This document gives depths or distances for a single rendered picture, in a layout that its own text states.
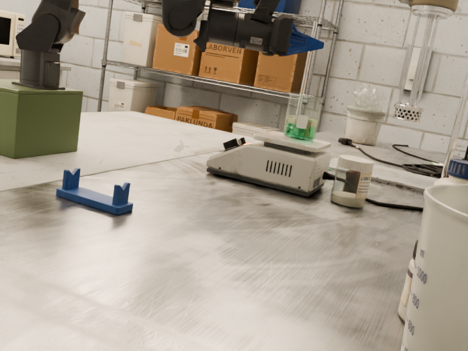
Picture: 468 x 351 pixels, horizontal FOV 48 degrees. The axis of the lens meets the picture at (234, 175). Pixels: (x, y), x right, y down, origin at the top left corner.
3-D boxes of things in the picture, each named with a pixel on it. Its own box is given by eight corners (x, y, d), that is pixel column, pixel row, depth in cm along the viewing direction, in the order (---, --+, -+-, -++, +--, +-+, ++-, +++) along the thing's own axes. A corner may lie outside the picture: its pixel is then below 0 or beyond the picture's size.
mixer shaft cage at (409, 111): (389, 118, 120) (414, 5, 115) (393, 117, 126) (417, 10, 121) (420, 123, 117) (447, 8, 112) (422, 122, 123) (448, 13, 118)
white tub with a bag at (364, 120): (336, 136, 197) (347, 79, 193) (372, 142, 198) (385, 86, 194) (345, 142, 183) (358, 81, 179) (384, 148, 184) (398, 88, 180)
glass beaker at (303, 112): (322, 145, 95) (331, 99, 93) (297, 145, 91) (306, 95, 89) (295, 138, 100) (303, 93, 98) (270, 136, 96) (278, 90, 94)
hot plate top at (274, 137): (251, 138, 92) (251, 134, 92) (271, 134, 103) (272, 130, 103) (317, 153, 88) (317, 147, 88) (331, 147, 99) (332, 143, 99)
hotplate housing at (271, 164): (203, 173, 96) (209, 129, 94) (230, 164, 108) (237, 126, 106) (321, 202, 88) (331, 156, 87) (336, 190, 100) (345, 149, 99)
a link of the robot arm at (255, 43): (235, 46, 82) (242, 5, 81) (230, 49, 100) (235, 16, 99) (287, 56, 83) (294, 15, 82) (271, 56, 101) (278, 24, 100)
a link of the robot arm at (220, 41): (191, 50, 88) (200, -7, 86) (192, 50, 94) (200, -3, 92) (232, 57, 89) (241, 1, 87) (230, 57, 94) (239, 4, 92)
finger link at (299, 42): (284, 56, 88) (291, 19, 87) (281, 56, 92) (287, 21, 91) (324, 63, 89) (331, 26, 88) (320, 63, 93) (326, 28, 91)
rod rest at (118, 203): (54, 196, 68) (56, 168, 67) (72, 191, 71) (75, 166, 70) (117, 216, 64) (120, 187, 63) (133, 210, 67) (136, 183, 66)
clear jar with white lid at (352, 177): (324, 201, 89) (333, 155, 88) (337, 197, 94) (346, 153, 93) (357, 211, 86) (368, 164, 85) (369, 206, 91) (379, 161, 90)
